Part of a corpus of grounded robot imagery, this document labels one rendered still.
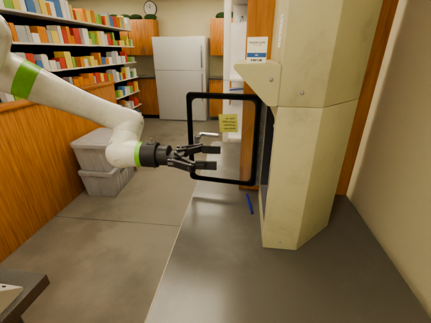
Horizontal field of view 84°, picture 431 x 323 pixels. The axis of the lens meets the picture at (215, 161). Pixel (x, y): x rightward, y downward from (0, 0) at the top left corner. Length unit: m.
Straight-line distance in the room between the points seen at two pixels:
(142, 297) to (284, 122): 1.61
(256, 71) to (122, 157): 0.53
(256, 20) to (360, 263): 0.88
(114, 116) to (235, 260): 0.64
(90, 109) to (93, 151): 1.90
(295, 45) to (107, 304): 1.85
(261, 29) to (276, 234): 0.72
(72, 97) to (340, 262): 1.01
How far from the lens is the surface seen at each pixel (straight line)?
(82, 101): 0.94
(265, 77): 0.63
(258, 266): 0.81
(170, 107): 5.89
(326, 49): 0.65
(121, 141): 0.90
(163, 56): 5.78
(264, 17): 1.00
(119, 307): 1.95
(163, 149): 0.85
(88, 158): 2.90
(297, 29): 0.63
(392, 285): 0.91
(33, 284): 0.92
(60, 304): 2.13
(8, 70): 0.94
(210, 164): 0.78
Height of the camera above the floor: 1.54
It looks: 25 degrees down
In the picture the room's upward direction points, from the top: straight up
